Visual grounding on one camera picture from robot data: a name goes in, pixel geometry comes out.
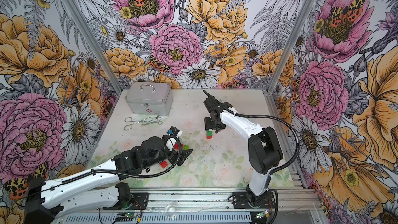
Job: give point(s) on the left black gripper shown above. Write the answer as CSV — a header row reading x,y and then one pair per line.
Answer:
x,y
185,154

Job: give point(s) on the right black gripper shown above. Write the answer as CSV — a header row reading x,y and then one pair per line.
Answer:
x,y
208,126

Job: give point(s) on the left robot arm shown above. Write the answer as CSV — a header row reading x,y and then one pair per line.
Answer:
x,y
103,186

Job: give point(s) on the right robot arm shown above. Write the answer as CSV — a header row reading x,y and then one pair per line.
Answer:
x,y
264,150

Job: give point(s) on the red square lego brick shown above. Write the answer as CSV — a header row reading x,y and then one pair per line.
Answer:
x,y
164,164

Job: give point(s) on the silver metal case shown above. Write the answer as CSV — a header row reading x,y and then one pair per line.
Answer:
x,y
150,98

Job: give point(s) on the silver scissors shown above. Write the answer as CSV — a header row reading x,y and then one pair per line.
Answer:
x,y
146,120

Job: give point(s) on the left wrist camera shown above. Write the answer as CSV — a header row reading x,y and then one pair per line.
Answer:
x,y
173,133

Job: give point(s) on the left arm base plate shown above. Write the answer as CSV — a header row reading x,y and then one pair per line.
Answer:
x,y
137,201

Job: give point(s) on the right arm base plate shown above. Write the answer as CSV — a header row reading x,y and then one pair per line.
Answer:
x,y
246,200

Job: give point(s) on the aluminium front rail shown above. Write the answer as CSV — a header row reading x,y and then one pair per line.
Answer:
x,y
198,206

